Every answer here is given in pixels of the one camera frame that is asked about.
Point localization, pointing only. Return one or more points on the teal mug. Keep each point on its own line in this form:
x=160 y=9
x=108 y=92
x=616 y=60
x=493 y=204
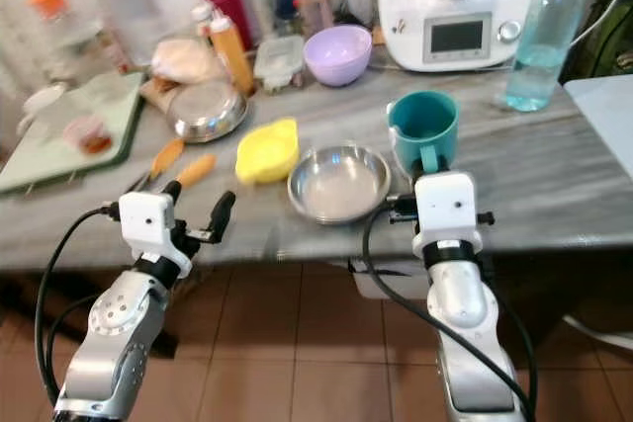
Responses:
x=423 y=126

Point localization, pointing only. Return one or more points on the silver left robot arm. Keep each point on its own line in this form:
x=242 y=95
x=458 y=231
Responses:
x=119 y=328

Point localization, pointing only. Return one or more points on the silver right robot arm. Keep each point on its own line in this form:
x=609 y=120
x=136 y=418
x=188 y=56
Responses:
x=460 y=303

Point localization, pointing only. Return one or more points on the large steel plate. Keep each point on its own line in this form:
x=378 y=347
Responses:
x=339 y=185

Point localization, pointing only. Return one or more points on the white box under table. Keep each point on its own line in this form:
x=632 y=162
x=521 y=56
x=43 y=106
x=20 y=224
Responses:
x=386 y=279

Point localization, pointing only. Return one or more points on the yellow plastic container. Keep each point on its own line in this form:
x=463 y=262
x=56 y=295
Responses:
x=267 y=152

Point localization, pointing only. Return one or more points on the small steel bowl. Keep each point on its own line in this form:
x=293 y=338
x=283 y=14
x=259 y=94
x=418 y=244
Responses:
x=206 y=112

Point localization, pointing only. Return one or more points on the small clear cup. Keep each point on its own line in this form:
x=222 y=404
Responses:
x=89 y=133

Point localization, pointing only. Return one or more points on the plastic bag of bread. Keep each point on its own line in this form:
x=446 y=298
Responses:
x=186 y=60

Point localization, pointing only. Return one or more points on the green cutting board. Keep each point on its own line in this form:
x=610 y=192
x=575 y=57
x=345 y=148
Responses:
x=49 y=145

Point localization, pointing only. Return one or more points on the purple plastic bowl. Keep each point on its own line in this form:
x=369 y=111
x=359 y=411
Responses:
x=336 y=54

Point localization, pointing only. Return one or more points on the orange sauce squeeze bottle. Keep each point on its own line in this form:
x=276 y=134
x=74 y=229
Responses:
x=230 y=51

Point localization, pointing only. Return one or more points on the clear plastic food box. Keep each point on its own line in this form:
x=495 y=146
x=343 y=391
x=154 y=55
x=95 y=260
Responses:
x=278 y=61

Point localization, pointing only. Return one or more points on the white kitchen machine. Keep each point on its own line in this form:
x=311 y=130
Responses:
x=460 y=17

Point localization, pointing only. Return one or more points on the small white-capped bottle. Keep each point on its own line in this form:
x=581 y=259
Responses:
x=203 y=19

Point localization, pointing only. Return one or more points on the clear glass bottle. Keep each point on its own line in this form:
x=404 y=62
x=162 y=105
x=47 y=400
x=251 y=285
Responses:
x=131 y=15

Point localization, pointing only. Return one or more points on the clear bottle teal cap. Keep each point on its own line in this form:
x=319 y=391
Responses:
x=544 y=42

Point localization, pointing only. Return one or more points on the clear bottle orange cap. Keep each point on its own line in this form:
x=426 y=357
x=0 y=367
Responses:
x=64 y=37

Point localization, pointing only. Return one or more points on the pale blue side table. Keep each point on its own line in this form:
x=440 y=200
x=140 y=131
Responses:
x=603 y=126

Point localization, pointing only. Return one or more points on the dark red jar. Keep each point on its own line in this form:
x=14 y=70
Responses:
x=226 y=2

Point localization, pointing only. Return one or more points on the dark glass jar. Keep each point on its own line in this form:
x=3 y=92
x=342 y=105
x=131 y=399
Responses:
x=285 y=9

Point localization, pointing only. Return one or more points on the dark green bag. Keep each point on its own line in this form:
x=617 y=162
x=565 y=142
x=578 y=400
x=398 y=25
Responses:
x=603 y=37

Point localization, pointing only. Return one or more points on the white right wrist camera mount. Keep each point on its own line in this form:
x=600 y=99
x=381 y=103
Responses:
x=447 y=207

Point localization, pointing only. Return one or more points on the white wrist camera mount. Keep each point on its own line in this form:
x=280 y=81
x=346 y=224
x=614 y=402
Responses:
x=447 y=207
x=146 y=224

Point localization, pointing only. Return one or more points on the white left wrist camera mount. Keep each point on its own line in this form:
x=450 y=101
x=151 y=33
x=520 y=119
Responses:
x=146 y=224

